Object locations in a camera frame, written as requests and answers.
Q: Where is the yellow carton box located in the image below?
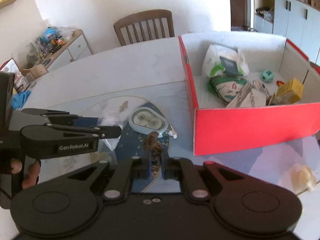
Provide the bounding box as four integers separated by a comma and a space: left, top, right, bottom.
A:
271, 78, 304, 105

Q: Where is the cream plush toy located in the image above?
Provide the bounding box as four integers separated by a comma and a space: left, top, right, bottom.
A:
291, 163, 317, 193

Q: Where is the wooden wall shelf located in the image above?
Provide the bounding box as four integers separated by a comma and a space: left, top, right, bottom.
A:
0, 0, 23, 9

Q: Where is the wooden slat toy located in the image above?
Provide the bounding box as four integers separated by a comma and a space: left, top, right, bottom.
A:
226, 82, 253, 109

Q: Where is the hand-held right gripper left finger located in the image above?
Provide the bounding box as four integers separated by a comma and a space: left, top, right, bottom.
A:
67, 152, 152, 201

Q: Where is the grey wall cabinet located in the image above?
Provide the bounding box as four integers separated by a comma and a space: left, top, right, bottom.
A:
253, 0, 320, 66

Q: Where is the slatted wooden chair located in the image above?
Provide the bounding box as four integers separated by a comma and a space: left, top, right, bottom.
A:
113, 9, 175, 47

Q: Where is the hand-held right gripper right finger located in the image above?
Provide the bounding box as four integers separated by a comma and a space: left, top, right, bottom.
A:
161, 151, 250, 202

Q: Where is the blue globe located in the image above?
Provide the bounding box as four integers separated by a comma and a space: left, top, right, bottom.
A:
41, 27, 57, 42

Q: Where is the white sideboard with wooden top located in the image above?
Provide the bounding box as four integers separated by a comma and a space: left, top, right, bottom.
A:
21, 29, 93, 78

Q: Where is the brown wooden door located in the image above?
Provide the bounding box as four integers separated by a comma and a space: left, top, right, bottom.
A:
228, 0, 252, 31

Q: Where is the light blue oval case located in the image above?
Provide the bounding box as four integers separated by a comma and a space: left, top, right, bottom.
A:
128, 107, 167, 134

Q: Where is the green and white plush toy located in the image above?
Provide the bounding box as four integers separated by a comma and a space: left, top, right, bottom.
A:
207, 76, 248, 106

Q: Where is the brown curly hair piece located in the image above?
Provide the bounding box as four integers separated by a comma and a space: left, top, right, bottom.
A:
143, 131, 163, 166

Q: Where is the blue rubber glove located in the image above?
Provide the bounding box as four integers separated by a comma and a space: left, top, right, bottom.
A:
11, 90, 32, 110

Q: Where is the red and white cardboard box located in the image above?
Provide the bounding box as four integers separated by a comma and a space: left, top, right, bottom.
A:
178, 31, 320, 156

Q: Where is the white and green tissue pack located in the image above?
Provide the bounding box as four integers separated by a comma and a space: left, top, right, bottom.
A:
201, 44, 250, 78

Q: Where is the person's left hand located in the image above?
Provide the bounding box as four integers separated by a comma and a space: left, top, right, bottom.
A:
10, 159, 42, 190

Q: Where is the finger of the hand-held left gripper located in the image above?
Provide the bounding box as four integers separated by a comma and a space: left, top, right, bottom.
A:
45, 124, 122, 140
22, 108, 100, 126

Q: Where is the teal toy ball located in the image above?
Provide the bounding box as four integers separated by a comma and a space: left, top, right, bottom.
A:
261, 70, 275, 83

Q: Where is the white tissue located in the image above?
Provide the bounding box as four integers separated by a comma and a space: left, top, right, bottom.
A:
99, 101, 128, 148

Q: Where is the clear plastic bag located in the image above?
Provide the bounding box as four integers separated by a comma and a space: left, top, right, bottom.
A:
56, 26, 73, 40

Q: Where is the white patterned pouch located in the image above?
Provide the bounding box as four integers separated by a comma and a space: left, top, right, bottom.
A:
246, 80, 270, 107

